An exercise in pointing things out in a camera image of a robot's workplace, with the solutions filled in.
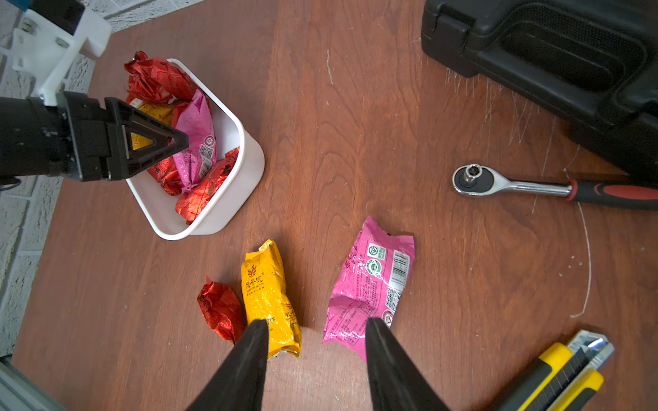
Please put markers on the yellow black utility knife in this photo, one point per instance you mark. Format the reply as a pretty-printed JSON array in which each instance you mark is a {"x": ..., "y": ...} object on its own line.
[{"x": 563, "y": 377}]

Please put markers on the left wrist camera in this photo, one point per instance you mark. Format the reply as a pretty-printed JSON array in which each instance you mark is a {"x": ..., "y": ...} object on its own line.
[{"x": 49, "y": 37}]

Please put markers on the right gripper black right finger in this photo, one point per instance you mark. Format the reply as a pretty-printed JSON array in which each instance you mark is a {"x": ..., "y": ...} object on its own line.
[{"x": 394, "y": 381}]

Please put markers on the pink tea bag with barcode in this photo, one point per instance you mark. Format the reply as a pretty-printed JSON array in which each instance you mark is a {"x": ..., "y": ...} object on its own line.
[{"x": 370, "y": 285}]

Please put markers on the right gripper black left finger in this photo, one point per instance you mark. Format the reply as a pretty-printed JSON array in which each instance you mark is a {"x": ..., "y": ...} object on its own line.
[{"x": 239, "y": 382}]

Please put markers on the red tea bag box centre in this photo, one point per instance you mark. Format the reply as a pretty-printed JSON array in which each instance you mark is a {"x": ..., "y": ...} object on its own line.
[{"x": 191, "y": 204}]

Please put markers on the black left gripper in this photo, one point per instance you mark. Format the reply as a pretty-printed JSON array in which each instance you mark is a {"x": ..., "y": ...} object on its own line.
[{"x": 77, "y": 139}]

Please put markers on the small red tea bag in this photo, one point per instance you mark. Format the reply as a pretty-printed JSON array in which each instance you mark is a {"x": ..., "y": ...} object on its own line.
[{"x": 222, "y": 310}]

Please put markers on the black plastic tool case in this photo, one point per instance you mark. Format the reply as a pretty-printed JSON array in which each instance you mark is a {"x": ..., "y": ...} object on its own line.
[{"x": 592, "y": 63}]

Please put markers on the small yellow tea bag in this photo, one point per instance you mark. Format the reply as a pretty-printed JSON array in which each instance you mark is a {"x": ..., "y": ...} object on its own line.
[{"x": 264, "y": 295}]

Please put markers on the red tea bag box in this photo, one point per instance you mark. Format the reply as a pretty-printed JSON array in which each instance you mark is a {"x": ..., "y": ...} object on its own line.
[
  {"x": 191, "y": 204},
  {"x": 166, "y": 174}
]

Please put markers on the white plastic storage box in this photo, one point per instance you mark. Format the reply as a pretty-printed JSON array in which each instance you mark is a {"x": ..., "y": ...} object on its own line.
[{"x": 159, "y": 207}]

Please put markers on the red tea bag box right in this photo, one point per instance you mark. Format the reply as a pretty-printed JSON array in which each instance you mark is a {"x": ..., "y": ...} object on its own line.
[{"x": 166, "y": 174}]

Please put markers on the chrome ratchet wrench red handle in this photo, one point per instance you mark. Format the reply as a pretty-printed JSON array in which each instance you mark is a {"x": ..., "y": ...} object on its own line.
[{"x": 478, "y": 181}]

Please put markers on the red tea bag in box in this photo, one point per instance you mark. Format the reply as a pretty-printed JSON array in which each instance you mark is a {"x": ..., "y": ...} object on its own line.
[{"x": 157, "y": 81}]

